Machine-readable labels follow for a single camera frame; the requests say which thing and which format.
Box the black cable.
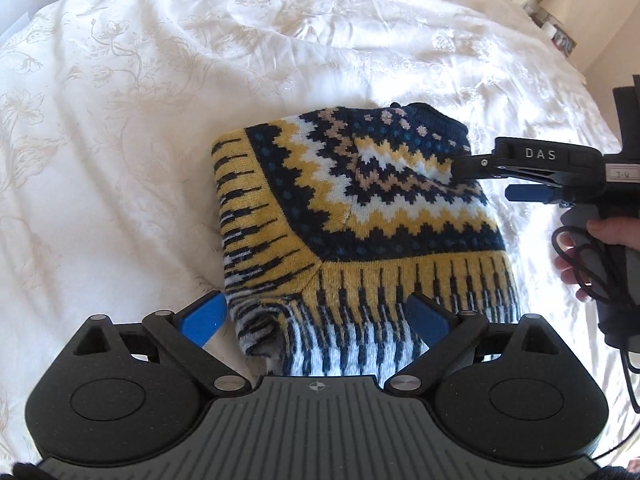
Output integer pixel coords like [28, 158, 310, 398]
[551, 225, 640, 461]

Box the person's right forearm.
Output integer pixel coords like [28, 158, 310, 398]
[597, 302, 640, 352]

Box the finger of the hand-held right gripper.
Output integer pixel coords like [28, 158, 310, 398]
[504, 183, 574, 207]
[451, 137, 605, 187]

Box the white embroidered bedspread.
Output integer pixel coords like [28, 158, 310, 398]
[0, 0, 640, 480]

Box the navy yellow zigzag knit sweater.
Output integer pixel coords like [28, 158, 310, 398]
[210, 101, 518, 378]

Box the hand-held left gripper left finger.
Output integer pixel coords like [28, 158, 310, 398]
[70, 290, 253, 393]

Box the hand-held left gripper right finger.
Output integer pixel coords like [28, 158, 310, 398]
[390, 292, 553, 393]

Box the person's right hand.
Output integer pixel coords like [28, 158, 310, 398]
[552, 216, 640, 304]

